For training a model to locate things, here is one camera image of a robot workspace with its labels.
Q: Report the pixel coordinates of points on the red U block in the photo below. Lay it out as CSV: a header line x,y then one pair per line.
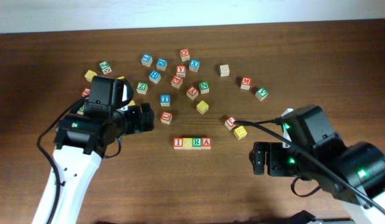
x,y
166,117

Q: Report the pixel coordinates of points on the red 3 block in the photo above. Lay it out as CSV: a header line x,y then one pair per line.
x,y
230,123

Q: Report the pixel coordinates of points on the blue T block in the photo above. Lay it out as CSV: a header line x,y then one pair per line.
x,y
165,100

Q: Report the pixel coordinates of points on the blue H block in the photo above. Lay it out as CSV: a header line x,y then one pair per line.
x,y
155,77

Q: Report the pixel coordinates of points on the green R block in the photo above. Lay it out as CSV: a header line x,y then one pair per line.
x,y
197,143

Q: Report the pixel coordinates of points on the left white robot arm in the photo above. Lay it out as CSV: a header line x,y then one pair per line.
x,y
80,146

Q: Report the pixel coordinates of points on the green V block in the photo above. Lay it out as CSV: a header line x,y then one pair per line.
x,y
261,94

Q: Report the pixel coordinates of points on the green Z block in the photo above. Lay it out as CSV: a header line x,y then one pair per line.
x,y
142,88

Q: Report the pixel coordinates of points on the green N block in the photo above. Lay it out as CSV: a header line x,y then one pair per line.
x,y
204,87

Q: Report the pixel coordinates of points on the yellow block far left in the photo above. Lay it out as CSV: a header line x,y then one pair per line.
x,y
89,75

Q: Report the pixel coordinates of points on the red Y block upper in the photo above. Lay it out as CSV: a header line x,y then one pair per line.
x,y
181,70

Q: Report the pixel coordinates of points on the yellow C block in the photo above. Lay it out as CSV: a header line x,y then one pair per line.
x,y
187,143

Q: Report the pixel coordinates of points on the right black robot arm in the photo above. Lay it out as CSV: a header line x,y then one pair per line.
x,y
354,175

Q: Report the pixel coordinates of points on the red 9 block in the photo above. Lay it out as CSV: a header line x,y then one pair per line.
x,y
86,92

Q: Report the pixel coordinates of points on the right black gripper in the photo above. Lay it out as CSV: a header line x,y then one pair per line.
x,y
273,158

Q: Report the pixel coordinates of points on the blue D block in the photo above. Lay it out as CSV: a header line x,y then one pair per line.
x,y
161,64

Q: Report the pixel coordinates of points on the plain wooden block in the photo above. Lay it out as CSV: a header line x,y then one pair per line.
x,y
224,70

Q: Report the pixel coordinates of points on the yellow block right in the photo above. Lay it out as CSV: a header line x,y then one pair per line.
x,y
240,132

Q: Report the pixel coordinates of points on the red y block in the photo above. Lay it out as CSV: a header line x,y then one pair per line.
x,y
192,92
181,70

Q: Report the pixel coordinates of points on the blue X block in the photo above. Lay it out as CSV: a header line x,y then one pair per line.
x,y
194,65

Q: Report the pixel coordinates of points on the yellow block centre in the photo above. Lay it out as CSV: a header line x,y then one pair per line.
x,y
202,107

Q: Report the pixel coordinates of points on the red A block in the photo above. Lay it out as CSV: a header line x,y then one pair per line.
x,y
206,143

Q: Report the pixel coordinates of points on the red Y block lower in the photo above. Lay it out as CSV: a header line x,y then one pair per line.
x,y
192,92

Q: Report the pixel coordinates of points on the red E block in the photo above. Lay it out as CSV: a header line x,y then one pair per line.
x,y
176,81

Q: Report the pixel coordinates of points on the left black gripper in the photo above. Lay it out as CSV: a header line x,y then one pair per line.
x,y
137,122

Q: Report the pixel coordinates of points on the green J block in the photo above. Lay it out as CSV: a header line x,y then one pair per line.
x,y
105,67

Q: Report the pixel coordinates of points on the red I block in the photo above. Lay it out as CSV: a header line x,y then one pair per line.
x,y
178,143

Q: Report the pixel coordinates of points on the red M block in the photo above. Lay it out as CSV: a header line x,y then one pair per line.
x,y
246,83

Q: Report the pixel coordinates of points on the yellow S block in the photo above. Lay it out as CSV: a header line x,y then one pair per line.
x,y
132,102

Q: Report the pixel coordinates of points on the red C block top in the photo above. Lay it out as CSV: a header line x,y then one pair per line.
x,y
184,54

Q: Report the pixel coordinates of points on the green B block left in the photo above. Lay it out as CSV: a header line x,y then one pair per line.
x,y
80,110

